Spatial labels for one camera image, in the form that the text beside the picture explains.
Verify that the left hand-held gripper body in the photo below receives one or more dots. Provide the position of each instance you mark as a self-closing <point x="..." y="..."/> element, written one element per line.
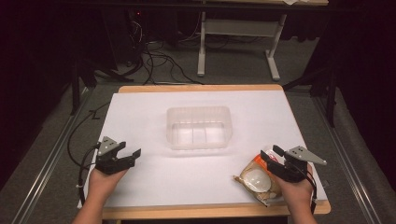
<point x="107" y="163"/>

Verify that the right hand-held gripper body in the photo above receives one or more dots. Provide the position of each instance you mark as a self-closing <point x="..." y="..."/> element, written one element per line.
<point x="291" y="171"/>

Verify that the tan and orange snack packet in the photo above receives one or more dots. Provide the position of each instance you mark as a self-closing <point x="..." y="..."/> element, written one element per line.
<point x="258" y="183"/>

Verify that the clear plastic container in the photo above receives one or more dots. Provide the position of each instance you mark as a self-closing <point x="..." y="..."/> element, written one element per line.
<point x="199" y="128"/>

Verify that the person's left hand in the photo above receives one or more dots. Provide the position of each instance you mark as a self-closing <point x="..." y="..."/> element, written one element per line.
<point x="104" y="183"/>

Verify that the person's right hand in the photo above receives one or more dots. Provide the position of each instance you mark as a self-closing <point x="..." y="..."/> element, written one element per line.
<point x="295" y="193"/>

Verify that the white table sheet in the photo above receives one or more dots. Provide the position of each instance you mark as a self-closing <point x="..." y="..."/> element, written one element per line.
<point x="162" y="174"/>

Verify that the black metal stand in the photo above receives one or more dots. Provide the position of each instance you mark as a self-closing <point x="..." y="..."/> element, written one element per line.
<point x="75" y="90"/>
<point x="331" y="99"/>

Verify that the wooden table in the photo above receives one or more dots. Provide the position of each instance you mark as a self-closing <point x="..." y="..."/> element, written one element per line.
<point x="199" y="88"/>

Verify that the dark equipment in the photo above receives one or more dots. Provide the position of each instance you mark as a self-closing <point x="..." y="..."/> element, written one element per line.
<point x="124" y="37"/>

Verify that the white metal desk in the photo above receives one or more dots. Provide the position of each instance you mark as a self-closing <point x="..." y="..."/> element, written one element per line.
<point x="239" y="28"/>

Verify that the metal floor rail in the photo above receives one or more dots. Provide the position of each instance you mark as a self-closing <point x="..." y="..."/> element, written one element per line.
<point x="46" y="168"/>
<point x="347" y="165"/>

